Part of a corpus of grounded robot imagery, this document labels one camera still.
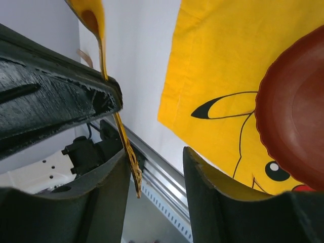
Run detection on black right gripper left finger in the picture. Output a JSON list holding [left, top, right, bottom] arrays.
[[1, 151, 130, 242]]

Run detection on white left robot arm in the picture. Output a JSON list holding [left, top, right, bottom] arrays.
[[1, 25, 122, 194]]

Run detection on aluminium mounting rail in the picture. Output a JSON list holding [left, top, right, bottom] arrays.
[[122, 128, 193, 242]]

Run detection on red round plate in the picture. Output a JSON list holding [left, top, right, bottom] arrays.
[[255, 27, 323, 191]]

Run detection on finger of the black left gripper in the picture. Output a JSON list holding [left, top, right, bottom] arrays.
[[1, 25, 123, 159]]

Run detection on gold spoon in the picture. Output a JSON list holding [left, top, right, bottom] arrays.
[[66, 1, 142, 198]]

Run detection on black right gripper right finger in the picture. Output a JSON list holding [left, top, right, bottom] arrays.
[[183, 147, 323, 242]]

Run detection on yellow Pikachu placemat cloth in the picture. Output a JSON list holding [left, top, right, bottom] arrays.
[[158, 1, 323, 195]]

